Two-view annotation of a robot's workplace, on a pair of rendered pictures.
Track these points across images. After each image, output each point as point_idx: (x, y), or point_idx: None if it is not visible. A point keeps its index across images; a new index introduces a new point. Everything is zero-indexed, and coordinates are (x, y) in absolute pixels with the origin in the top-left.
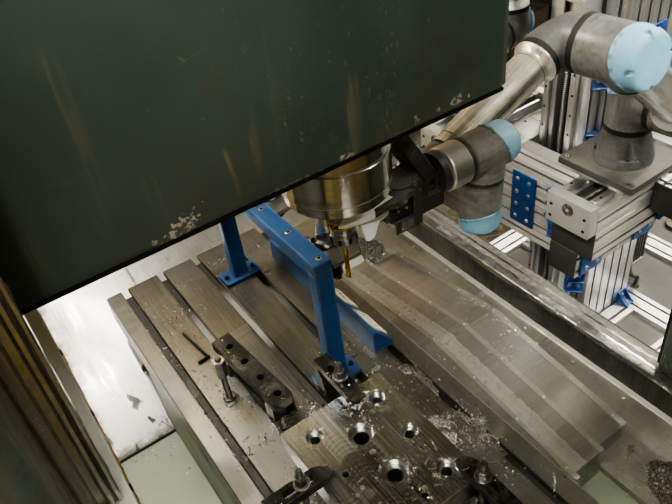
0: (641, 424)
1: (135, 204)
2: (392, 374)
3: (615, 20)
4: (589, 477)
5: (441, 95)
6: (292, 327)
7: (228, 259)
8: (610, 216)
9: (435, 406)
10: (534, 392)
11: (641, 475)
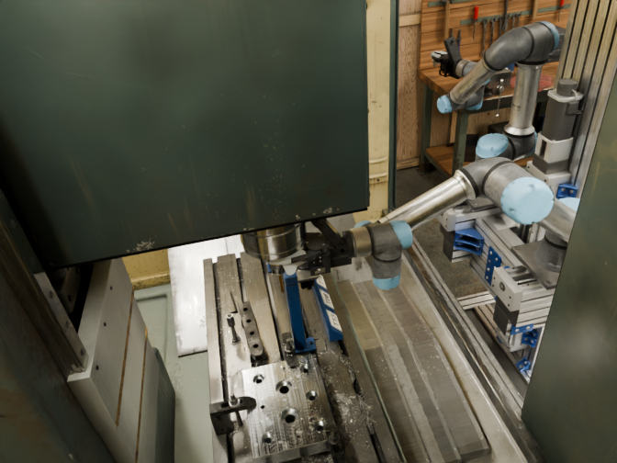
0: (502, 453)
1: (117, 231)
2: (332, 358)
3: (516, 172)
4: None
5: (316, 207)
6: None
7: None
8: (534, 299)
9: (346, 387)
10: (432, 403)
11: None
